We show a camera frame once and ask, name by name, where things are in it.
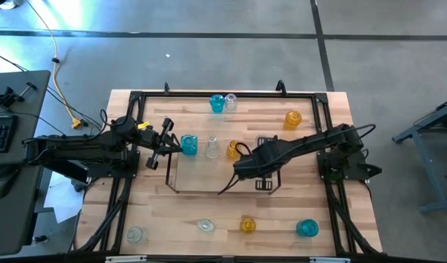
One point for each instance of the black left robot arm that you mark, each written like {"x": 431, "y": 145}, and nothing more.
{"x": 73, "y": 142}

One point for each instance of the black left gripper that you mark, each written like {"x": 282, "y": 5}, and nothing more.
{"x": 150, "y": 139}

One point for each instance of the blue embossed glass vase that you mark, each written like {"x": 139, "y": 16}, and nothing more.
{"x": 188, "y": 145}

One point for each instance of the yellow label tag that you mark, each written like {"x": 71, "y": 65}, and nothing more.
{"x": 144, "y": 125}

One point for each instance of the black computer mouse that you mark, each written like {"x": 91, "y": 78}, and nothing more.
{"x": 2, "y": 182}

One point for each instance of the white paper sheet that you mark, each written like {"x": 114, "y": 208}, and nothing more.
{"x": 63, "y": 199}

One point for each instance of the clear ribbed glass bottle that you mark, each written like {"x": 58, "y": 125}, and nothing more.
{"x": 136, "y": 235}

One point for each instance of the clear conical glass vase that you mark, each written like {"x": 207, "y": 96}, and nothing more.
{"x": 212, "y": 149}

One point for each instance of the black keyboard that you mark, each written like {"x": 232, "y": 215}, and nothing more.
{"x": 0, "y": 133}

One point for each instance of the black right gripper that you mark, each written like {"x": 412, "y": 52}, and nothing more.
{"x": 254, "y": 166}

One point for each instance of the round blue glass vase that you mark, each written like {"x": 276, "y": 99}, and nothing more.
{"x": 306, "y": 227}

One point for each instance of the yellow diamond-pattern glass vase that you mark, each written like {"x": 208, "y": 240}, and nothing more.
{"x": 231, "y": 150}
{"x": 293, "y": 120}

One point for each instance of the black desk clamp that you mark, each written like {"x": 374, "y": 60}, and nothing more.
{"x": 6, "y": 96}

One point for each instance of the wooden workbench blue legs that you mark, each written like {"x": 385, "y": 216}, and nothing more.
{"x": 437, "y": 206}

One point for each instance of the yellow ribbed glass vase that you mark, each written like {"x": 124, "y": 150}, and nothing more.
{"x": 247, "y": 225}

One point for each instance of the small clear ribbed glass vase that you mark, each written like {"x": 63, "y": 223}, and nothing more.
{"x": 231, "y": 102}

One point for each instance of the black support beam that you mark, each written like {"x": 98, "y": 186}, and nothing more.
{"x": 68, "y": 171}

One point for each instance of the silver frame bracket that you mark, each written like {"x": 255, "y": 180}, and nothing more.
{"x": 329, "y": 260}
{"x": 125, "y": 259}

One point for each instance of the dark grey desk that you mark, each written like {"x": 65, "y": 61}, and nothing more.
{"x": 22, "y": 109}

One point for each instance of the black table clamp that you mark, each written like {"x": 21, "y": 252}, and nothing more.
{"x": 167, "y": 88}
{"x": 280, "y": 87}

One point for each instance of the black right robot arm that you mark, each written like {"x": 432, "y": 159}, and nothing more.
{"x": 311, "y": 142}

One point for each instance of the small blue glass bottle vase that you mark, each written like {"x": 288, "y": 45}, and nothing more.
{"x": 217, "y": 103}

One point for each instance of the clear ribbed glass jar vase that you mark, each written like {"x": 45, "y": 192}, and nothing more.
{"x": 205, "y": 225}

